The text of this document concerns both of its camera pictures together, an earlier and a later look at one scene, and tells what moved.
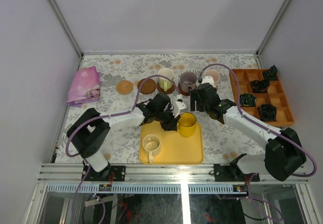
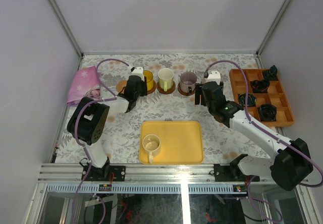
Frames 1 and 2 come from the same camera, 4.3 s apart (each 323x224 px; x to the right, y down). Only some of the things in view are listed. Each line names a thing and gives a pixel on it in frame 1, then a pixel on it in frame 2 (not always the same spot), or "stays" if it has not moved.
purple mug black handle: (187, 81) stays
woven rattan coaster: (124, 87) stays
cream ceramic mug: (151, 145) stays
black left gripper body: (169, 122) -> (141, 86)
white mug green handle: (164, 82) stays
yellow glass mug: (186, 124) -> (150, 82)
